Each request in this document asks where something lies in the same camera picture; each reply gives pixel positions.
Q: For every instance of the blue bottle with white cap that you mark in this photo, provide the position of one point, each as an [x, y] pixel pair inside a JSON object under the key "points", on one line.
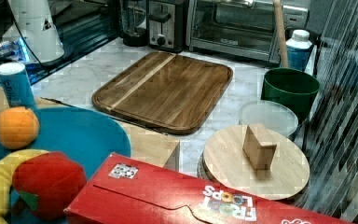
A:
{"points": [[298, 49]]}

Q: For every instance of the silver toaster oven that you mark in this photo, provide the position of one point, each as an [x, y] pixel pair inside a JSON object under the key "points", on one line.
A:
{"points": [[244, 28]]}

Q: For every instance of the blue cylindrical can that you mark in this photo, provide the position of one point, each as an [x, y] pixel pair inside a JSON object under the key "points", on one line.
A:
{"points": [[16, 85]]}

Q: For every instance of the black coffee maker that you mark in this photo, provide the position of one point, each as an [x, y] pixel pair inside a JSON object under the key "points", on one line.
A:
{"points": [[133, 17]]}

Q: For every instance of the silver black toaster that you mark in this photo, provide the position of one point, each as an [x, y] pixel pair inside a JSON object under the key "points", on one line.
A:
{"points": [[166, 24]]}

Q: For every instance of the wooden cutting board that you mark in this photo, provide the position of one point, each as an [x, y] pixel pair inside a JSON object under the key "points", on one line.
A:
{"points": [[164, 91]]}

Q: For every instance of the wooden rolling pin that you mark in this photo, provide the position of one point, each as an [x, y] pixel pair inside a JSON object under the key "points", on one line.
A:
{"points": [[280, 32]]}

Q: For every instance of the orange plush fruit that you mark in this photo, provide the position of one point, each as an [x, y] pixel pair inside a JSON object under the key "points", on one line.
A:
{"points": [[19, 127]]}

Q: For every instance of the blue round plate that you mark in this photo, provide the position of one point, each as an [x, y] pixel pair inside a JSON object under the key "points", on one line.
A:
{"points": [[84, 136]]}

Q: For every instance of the green plastic bucket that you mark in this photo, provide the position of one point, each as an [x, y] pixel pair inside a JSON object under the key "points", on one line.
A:
{"points": [[292, 88]]}

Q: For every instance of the red Froot Loops cereal box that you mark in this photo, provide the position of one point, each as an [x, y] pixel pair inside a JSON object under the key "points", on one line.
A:
{"points": [[126, 191]]}

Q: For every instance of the red plush apple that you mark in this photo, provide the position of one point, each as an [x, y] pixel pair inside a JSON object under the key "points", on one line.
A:
{"points": [[48, 183]]}

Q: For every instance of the round wooden lid with handle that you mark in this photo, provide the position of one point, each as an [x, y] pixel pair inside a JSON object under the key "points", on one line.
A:
{"points": [[256, 160]]}

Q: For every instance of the clear plastic container lid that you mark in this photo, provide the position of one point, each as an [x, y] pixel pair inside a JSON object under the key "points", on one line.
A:
{"points": [[273, 116]]}

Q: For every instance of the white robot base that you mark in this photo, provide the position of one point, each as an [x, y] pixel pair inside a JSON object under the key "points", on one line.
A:
{"points": [[33, 26]]}

